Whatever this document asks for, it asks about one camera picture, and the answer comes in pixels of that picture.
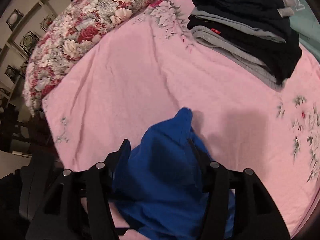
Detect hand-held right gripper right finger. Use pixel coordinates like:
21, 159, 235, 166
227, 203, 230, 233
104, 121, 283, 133
188, 138, 291, 240

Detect black pants grey cuffs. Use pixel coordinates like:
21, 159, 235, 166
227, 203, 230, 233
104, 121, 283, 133
192, 0, 296, 43

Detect pink floral bedsheet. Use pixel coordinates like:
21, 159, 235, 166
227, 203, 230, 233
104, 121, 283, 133
41, 0, 320, 235

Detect black pants red tag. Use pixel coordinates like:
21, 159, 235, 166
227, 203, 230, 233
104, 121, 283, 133
187, 15, 303, 90

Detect framed decorative plate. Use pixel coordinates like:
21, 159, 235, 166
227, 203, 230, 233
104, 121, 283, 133
6, 9, 25, 30
22, 31, 41, 53
5, 64, 20, 81

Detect red floral pillow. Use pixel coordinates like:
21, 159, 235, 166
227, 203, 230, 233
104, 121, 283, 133
22, 0, 168, 117

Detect blue and red pants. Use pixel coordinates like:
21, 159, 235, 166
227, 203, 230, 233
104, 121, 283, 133
111, 107, 237, 240

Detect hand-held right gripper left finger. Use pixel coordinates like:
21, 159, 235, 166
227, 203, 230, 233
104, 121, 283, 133
26, 139, 132, 240

